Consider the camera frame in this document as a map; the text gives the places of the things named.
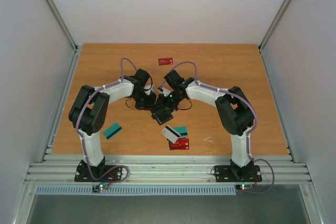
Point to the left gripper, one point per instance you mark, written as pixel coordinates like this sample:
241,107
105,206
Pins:
149,106

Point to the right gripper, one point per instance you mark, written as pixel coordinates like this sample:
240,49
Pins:
163,107

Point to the black leather card holder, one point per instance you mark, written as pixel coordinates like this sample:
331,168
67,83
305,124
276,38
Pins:
162,116

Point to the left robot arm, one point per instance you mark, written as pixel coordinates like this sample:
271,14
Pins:
89,110

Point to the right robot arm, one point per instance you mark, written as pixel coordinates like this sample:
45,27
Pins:
237,115

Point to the white card with black stripe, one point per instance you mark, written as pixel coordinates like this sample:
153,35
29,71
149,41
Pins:
170,134

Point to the large teal card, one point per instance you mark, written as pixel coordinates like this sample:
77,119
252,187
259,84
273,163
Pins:
182,130

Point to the red card in pile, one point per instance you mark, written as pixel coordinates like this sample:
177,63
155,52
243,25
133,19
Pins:
180,144

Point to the lone red card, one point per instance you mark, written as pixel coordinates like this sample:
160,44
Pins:
165,61

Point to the teal card far left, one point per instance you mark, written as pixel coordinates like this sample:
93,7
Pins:
112,131

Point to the left controller board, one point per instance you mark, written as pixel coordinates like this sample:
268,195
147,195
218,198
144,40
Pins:
99,188

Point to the controller board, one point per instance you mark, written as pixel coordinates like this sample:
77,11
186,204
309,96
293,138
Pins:
99,188
243,187

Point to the right controller board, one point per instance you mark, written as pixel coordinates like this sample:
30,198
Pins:
243,187

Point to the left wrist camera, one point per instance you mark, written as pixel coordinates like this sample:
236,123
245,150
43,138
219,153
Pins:
149,88

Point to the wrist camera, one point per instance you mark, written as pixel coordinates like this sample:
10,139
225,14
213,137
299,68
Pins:
164,91
149,88

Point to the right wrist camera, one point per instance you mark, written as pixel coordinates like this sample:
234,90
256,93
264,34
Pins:
164,91

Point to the white slotted cable duct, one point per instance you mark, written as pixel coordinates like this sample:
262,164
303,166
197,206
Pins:
139,190

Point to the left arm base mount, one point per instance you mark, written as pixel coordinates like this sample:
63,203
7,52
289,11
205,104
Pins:
100,173

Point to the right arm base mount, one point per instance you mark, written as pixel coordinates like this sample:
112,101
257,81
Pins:
234,173

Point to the aluminium front rail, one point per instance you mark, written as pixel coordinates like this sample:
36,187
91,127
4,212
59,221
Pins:
169,169

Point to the left rear aluminium post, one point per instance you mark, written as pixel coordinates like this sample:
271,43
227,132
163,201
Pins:
54,10

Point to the aluminium post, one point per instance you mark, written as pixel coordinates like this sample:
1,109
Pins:
54,10
281,11

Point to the right rear aluminium post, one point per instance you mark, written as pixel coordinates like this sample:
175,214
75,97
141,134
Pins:
281,11

